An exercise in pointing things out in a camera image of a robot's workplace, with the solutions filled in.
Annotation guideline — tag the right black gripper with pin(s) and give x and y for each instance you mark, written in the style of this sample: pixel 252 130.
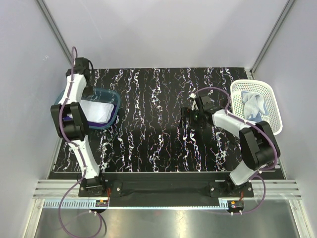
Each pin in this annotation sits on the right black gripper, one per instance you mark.
pixel 185 112

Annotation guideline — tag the blue-edged white towel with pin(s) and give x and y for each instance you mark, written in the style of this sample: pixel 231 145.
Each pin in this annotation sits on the blue-edged white towel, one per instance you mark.
pixel 253 106

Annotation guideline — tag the light blue towel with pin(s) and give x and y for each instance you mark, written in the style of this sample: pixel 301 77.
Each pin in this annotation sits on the light blue towel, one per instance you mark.
pixel 96 111

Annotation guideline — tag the purple towel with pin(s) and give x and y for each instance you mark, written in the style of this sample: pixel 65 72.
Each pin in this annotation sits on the purple towel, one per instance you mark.
pixel 109 119

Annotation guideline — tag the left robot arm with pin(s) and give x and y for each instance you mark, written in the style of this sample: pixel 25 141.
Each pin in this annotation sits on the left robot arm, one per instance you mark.
pixel 91 181

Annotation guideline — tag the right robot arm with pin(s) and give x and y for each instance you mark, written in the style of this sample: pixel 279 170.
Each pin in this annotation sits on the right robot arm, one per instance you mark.
pixel 259 149

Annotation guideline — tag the white plastic basket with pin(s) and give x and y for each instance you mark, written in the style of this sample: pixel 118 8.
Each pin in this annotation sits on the white plastic basket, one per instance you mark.
pixel 273 117

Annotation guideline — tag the right connector board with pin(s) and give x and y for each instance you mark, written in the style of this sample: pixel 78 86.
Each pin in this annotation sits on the right connector board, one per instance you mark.
pixel 236 204

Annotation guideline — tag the connector board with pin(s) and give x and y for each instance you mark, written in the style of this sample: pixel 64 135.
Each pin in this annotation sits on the connector board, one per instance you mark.
pixel 236 204
pixel 102 203

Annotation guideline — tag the teal translucent tray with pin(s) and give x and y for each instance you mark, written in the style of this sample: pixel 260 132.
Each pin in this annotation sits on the teal translucent tray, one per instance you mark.
pixel 104 109

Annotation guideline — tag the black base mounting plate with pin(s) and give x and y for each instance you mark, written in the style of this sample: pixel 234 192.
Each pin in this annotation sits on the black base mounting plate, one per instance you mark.
pixel 166 190

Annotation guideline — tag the left connector board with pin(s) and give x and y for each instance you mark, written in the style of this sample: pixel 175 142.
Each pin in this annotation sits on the left connector board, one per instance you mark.
pixel 102 203

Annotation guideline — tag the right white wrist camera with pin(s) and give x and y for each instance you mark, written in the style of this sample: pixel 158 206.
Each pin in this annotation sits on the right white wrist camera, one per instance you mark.
pixel 192 97

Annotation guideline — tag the aluminium rail frame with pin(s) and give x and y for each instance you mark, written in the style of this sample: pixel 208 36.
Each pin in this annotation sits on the aluminium rail frame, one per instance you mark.
pixel 153 207

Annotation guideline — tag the right aluminium corner post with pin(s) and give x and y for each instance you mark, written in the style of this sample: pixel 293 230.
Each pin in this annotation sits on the right aluminium corner post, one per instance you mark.
pixel 277 26

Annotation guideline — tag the aluminium corner post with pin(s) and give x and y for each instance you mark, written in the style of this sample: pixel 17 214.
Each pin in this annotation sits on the aluminium corner post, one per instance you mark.
pixel 46 13
pixel 277 26

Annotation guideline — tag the left aluminium corner post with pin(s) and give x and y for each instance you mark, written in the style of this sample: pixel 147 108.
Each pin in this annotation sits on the left aluminium corner post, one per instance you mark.
pixel 46 13

